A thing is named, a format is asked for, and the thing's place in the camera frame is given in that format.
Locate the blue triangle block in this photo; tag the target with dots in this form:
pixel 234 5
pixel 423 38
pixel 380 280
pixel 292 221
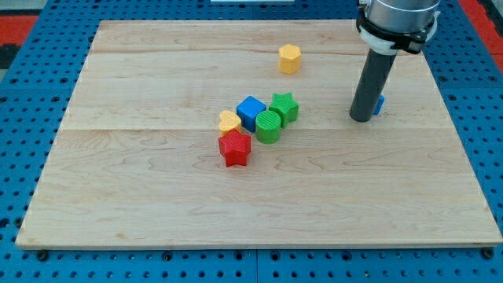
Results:
pixel 379 105

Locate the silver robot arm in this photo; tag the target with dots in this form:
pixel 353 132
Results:
pixel 389 26

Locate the red star block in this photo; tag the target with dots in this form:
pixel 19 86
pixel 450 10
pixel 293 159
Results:
pixel 235 148

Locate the green cylinder block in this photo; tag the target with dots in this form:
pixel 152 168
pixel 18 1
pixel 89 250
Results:
pixel 268 127

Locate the yellow heart block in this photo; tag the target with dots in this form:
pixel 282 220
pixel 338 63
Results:
pixel 228 121

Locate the blue cube block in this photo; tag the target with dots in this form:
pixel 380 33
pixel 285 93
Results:
pixel 248 110

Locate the green star block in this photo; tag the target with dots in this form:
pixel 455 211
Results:
pixel 286 107

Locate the yellow hexagon block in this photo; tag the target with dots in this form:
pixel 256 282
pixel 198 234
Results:
pixel 290 57

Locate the light wooden board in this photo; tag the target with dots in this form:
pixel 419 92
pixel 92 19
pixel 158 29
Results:
pixel 136 164

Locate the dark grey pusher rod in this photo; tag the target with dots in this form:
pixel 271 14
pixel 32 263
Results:
pixel 371 83

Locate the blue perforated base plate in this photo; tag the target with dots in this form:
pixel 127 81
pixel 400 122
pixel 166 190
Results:
pixel 38 86

